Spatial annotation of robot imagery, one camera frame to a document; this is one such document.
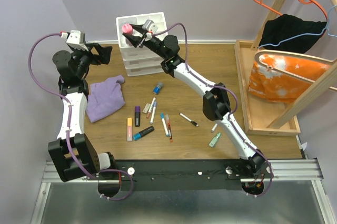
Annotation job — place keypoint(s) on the light blue white pen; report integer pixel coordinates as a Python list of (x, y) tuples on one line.
[(153, 113)]

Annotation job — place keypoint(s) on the pink cap pencil tube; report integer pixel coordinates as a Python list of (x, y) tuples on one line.
[(127, 28)]

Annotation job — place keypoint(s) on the salmon tip white pen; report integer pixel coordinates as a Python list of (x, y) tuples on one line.
[(150, 108)]

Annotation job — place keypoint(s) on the wooden hanger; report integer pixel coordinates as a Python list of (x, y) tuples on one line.
[(292, 64)]

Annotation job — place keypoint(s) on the orange white tie-dye garment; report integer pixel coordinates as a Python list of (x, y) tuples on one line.
[(282, 79)]

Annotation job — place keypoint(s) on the orange red pen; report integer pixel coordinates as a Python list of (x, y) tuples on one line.
[(169, 127)]

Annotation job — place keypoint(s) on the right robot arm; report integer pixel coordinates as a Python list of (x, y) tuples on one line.
[(216, 104)]

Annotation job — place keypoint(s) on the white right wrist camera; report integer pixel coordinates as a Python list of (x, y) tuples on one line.
[(150, 27)]

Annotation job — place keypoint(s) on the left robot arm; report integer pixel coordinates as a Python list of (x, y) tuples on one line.
[(72, 153)]

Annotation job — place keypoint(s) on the blue cap white pen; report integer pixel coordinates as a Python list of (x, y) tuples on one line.
[(164, 124)]

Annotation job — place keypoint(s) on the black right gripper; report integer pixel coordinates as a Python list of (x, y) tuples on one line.
[(135, 41)]

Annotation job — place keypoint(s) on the green stapler remover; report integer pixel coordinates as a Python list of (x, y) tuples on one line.
[(215, 139)]

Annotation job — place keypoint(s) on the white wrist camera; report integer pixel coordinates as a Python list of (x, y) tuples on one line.
[(150, 27), (75, 39)]

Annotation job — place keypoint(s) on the black cap white marker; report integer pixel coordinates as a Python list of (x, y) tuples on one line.
[(189, 120)]

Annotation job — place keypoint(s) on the blue black highlighter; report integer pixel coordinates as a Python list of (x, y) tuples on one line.
[(143, 133)]

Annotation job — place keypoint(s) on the black garment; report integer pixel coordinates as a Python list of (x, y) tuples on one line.
[(292, 32)]

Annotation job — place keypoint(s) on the aluminium frame rail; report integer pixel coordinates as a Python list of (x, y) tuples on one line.
[(188, 191)]

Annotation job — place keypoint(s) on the white plastic drawer organizer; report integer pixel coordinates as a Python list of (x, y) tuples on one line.
[(139, 61)]

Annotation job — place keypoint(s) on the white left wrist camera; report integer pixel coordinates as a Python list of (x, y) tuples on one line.
[(75, 39)]

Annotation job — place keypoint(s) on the orange pink highlighter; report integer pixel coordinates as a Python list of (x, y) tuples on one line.
[(129, 129)]

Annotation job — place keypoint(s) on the wooden clothes rack frame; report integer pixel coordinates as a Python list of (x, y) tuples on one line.
[(290, 34)]

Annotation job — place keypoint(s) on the purple black highlighter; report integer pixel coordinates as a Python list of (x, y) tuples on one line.
[(137, 116)]

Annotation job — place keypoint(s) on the purple cloth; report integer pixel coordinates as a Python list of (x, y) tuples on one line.
[(105, 98)]

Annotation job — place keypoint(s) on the grey white marker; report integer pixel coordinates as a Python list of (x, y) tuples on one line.
[(214, 128)]

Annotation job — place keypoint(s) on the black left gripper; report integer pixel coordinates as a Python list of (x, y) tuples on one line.
[(103, 52)]

